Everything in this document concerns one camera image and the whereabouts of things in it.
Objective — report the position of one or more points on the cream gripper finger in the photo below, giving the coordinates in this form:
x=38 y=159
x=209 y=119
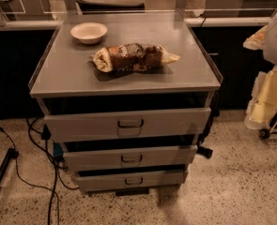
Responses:
x=256 y=41
x=263 y=104

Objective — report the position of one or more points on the grey middle drawer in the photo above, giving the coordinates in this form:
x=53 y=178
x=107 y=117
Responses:
x=130 y=158

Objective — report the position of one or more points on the brown chip bag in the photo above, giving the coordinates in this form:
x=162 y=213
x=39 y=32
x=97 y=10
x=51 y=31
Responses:
x=132 y=57

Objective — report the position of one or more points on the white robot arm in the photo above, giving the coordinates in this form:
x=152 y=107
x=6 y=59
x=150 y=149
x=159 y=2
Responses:
x=270 y=44

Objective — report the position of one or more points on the grey drawer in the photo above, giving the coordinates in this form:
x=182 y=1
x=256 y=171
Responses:
x=108 y=182
x=123 y=125
x=130 y=158

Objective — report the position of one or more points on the grey top drawer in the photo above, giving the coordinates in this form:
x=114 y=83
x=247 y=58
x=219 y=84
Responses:
x=123 y=125

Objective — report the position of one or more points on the black caster foot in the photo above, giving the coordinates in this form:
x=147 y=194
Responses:
x=206 y=152

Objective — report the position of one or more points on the grey drawer cabinet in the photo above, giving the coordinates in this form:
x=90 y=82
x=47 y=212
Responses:
x=66 y=82

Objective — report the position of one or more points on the white bowl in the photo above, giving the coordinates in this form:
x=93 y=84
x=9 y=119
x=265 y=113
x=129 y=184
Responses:
x=88 y=32

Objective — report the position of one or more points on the grey bottom drawer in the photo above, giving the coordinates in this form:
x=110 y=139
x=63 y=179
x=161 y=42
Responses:
x=108 y=182

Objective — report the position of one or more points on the black stand leg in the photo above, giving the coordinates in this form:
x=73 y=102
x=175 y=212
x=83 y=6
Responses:
x=11 y=154

